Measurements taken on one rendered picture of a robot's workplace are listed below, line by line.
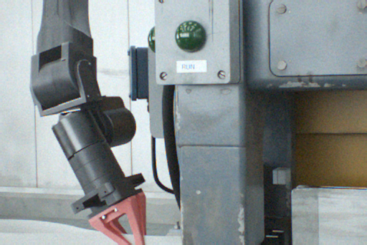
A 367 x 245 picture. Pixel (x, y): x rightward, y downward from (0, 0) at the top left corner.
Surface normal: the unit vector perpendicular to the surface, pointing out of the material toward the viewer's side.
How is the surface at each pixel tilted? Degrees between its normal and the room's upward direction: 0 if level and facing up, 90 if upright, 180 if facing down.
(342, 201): 90
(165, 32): 90
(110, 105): 76
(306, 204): 90
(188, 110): 90
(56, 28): 70
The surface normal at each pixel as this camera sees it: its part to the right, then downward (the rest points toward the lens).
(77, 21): 0.78, -0.46
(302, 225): -0.10, 0.05
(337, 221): -0.36, 0.06
